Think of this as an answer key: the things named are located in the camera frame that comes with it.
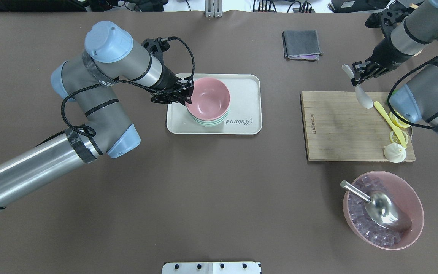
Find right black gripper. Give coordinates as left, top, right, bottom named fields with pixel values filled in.
left=351, top=57, right=390, bottom=86

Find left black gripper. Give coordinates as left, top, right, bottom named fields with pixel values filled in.
left=151, top=76, right=194, bottom=106

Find small pink bowl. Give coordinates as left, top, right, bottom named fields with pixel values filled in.
left=186, top=77, right=231, bottom=121

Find white ceramic spoon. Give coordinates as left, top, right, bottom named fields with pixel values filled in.
left=342, top=64, right=373, bottom=109

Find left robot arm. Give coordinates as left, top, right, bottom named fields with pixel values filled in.
left=0, top=21, right=194, bottom=212

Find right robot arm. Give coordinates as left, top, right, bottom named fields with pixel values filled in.
left=351, top=0, right=438, bottom=134

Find lower green bowls stack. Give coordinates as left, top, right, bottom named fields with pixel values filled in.
left=188, top=110, right=229, bottom=127

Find large pink bowl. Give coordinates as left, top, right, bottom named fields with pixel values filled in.
left=343, top=170, right=425, bottom=251

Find bamboo cutting board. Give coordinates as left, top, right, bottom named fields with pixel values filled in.
left=300, top=91, right=416, bottom=162

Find cream rabbit tray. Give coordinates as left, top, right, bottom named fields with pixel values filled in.
left=166, top=73, right=262, bottom=135

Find upper lemon slice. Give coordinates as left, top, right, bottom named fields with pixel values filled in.
left=388, top=112, right=411, bottom=128

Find lemon slice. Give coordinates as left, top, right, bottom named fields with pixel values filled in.
left=388, top=112, right=411, bottom=128
left=389, top=130, right=410, bottom=145

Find folded grey cloth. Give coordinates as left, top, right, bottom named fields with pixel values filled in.
left=282, top=30, right=323, bottom=61

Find yellow plastic knife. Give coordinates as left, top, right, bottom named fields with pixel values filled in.
left=373, top=101, right=407, bottom=148

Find lower lemon slice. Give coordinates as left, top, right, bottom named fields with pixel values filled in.
left=389, top=130, right=410, bottom=145

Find white toy bun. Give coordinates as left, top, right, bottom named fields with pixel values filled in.
left=383, top=143, right=406, bottom=163

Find clear ice cubes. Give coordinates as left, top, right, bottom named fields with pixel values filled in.
left=348, top=175, right=404, bottom=247

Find metal ice scoop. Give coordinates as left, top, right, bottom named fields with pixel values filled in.
left=340, top=180, right=412, bottom=232

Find aluminium frame post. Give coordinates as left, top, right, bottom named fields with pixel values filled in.
left=205, top=0, right=223, bottom=18

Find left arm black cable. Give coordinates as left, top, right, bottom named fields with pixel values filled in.
left=60, top=36, right=196, bottom=138

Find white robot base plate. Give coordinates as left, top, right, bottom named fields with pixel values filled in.
left=161, top=261, right=262, bottom=274

